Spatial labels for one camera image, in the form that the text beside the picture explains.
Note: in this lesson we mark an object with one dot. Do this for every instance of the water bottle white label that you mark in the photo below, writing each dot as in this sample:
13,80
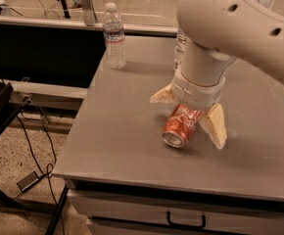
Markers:
181,40

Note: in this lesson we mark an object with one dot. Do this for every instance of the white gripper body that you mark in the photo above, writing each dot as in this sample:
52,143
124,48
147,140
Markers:
197,94

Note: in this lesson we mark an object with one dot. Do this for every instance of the left metal bracket post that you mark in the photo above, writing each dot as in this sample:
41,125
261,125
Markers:
89,16

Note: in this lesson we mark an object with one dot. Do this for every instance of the black tripod pole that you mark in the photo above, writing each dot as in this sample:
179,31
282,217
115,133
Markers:
65,9

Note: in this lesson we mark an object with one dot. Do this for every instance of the black drawer handle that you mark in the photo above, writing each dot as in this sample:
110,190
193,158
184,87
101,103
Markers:
183,221

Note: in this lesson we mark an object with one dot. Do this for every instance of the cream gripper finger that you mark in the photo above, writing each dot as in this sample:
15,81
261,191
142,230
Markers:
212,122
164,95

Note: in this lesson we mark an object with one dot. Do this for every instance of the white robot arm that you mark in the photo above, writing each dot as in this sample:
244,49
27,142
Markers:
218,32

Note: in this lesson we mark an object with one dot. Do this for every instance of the clear water bottle red label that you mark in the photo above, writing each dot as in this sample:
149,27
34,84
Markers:
114,37

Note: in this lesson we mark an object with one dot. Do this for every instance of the grey cabinet drawer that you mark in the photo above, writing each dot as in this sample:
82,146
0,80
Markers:
115,214

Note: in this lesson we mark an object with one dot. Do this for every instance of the black power adapter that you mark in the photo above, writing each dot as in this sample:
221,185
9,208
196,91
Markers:
28,181

